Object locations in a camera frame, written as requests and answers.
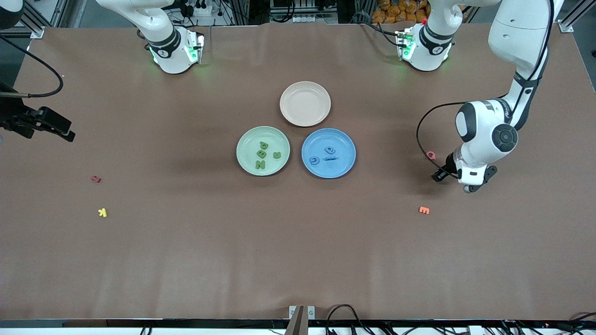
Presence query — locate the white power strip with plugs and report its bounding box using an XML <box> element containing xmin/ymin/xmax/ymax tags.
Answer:
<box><xmin>184</xmin><ymin>0</ymin><xmax>212</xmax><ymax>17</ymax></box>

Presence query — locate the beige plate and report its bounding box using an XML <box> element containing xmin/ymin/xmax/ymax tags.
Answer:
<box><xmin>280</xmin><ymin>81</ymin><xmax>332</xmax><ymax>127</ymax></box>

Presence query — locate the metal table edge bracket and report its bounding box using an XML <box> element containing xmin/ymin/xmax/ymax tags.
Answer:
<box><xmin>289</xmin><ymin>305</ymin><xmax>315</xmax><ymax>321</ymax></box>

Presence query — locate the aluminium frame profile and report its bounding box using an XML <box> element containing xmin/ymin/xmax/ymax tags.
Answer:
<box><xmin>560</xmin><ymin>0</ymin><xmax>596</xmax><ymax>33</ymax></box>

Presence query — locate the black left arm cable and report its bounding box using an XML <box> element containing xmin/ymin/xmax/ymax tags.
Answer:
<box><xmin>416</xmin><ymin>101</ymin><xmax>468</xmax><ymax>180</ymax></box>

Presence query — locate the black table edge strip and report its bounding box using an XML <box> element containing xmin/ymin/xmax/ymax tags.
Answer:
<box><xmin>0</xmin><ymin>319</ymin><xmax>596</xmax><ymax>330</ymax></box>

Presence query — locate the green plate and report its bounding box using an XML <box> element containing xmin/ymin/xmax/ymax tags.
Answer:
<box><xmin>236</xmin><ymin>126</ymin><xmax>291</xmax><ymax>176</ymax></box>

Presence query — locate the bag of orange fruits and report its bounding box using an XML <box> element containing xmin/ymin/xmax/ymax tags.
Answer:
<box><xmin>371</xmin><ymin>0</ymin><xmax>431</xmax><ymax>24</ymax></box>

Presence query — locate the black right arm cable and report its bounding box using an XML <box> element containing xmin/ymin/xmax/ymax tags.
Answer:
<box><xmin>0</xmin><ymin>35</ymin><xmax>64</xmax><ymax>99</ymax></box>

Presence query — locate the brown table cover mat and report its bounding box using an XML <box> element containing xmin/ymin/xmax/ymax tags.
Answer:
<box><xmin>0</xmin><ymin>22</ymin><xmax>596</xmax><ymax>322</ymax></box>

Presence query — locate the blue plate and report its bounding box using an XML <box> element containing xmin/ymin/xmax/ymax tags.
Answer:
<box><xmin>301</xmin><ymin>128</ymin><xmax>357</xmax><ymax>179</ymax></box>

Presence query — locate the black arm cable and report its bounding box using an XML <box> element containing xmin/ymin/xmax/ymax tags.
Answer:
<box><xmin>416</xmin><ymin>101</ymin><xmax>468</xmax><ymax>180</ymax></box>
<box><xmin>0</xmin><ymin>35</ymin><xmax>64</xmax><ymax>99</ymax></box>

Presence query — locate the black looped cable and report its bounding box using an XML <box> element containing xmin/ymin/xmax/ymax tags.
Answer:
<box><xmin>325</xmin><ymin>304</ymin><xmax>361</xmax><ymax>322</ymax></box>

